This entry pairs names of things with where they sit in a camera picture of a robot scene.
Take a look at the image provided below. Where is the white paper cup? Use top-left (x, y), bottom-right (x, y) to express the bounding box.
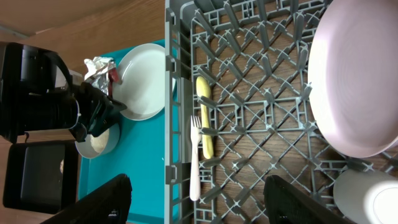
top-left (333, 169), bottom-right (397, 224)

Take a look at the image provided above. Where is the yellow plastic spoon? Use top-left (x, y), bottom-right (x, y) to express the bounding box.
top-left (196, 76), bottom-right (214, 159)

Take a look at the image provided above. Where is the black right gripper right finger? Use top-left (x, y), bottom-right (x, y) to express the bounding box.
top-left (264, 175), bottom-right (347, 224)

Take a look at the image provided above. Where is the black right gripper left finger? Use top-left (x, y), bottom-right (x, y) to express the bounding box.
top-left (44, 174), bottom-right (132, 224)

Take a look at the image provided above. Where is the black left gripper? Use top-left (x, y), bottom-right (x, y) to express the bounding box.
top-left (1, 42), bottom-right (127, 143)

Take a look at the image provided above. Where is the teal serving tray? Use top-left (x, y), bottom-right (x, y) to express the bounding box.
top-left (78, 46), bottom-right (166, 223)

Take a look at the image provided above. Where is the grey plastic dishwasher rack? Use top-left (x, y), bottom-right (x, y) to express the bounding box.
top-left (164, 0), bottom-right (398, 224)

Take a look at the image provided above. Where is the grey bowl of rice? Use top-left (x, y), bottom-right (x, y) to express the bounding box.
top-left (75, 124), bottom-right (120, 159)

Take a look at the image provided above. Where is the small grey plate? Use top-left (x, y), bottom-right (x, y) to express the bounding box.
top-left (112, 44), bottom-right (165, 121)

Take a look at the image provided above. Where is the crumpled foil wrapper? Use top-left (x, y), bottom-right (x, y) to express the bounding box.
top-left (84, 57), bottom-right (121, 96)

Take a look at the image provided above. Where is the black plastic tray bin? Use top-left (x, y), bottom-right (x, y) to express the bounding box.
top-left (2, 139), bottom-right (80, 215)

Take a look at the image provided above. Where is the large pinkish white plate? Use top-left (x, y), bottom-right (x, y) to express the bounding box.
top-left (308, 0), bottom-right (397, 158)

